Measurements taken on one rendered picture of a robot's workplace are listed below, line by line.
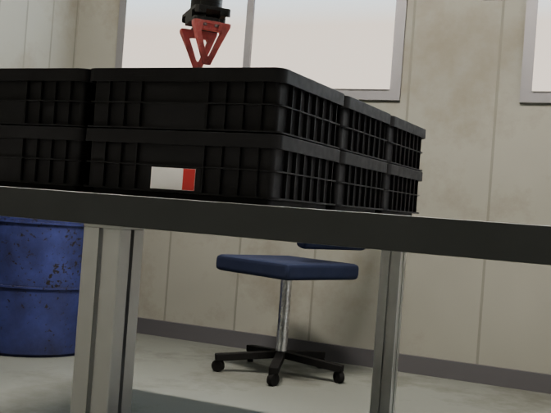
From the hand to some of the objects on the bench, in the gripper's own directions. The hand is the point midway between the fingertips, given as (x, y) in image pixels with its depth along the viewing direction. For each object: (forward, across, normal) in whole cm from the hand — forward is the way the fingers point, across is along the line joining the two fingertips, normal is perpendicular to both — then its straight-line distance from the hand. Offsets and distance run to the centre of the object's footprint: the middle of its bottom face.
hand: (202, 62), depth 154 cm
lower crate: (+25, +35, +22) cm, 48 cm away
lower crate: (+24, +28, -27) cm, 46 cm away
